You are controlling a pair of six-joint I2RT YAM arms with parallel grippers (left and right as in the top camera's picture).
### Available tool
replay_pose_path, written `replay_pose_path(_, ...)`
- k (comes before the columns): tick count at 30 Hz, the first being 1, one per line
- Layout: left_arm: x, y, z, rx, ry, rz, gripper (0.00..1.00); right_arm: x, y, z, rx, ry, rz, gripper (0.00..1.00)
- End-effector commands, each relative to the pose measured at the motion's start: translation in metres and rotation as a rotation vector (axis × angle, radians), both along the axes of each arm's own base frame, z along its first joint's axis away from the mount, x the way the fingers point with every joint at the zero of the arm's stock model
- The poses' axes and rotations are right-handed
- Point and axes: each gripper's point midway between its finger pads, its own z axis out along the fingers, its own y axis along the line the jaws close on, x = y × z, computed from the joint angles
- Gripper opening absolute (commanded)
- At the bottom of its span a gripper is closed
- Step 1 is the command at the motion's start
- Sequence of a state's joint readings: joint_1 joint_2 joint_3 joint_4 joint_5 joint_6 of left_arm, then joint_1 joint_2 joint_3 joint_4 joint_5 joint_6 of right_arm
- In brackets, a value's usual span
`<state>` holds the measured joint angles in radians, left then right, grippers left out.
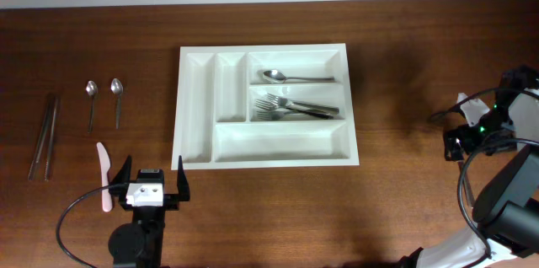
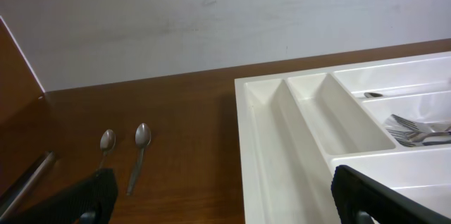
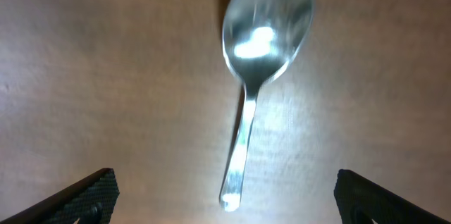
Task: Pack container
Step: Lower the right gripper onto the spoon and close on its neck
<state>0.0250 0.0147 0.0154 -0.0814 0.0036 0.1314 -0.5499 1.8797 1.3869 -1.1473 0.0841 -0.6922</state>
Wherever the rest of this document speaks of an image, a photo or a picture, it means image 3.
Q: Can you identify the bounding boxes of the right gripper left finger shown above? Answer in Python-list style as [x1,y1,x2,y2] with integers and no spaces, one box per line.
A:
[2,168,119,224]

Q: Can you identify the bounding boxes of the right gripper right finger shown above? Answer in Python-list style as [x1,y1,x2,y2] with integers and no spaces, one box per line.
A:
[333,169,450,224]

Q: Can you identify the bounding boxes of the large silver spoon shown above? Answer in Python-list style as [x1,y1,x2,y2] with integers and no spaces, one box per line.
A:
[219,0,314,212]

